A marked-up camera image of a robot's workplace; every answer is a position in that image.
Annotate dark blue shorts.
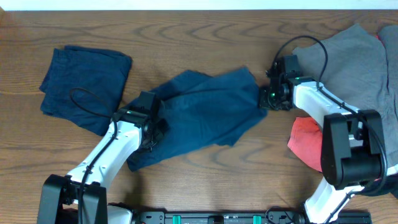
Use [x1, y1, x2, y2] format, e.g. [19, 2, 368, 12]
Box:
[127, 67, 267, 172]

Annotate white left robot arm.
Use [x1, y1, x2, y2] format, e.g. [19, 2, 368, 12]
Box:
[37, 109, 168, 223]

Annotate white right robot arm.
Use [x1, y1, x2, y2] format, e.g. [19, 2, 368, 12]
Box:
[259, 77, 387, 223]

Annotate red cloth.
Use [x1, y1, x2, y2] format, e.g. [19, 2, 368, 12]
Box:
[287, 117, 322, 172]

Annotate grey shorts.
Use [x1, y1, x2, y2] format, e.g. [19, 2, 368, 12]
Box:
[293, 24, 397, 161]

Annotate folded dark blue garment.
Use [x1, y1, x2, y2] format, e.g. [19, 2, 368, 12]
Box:
[40, 45, 132, 136]

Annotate grey garment at edge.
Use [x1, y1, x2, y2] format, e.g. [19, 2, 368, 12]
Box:
[377, 24, 398, 94]

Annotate black garment under pile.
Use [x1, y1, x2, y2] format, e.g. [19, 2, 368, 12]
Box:
[369, 180, 397, 198]

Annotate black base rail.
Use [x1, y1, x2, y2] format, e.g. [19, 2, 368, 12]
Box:
[107, 202, 373, 224]

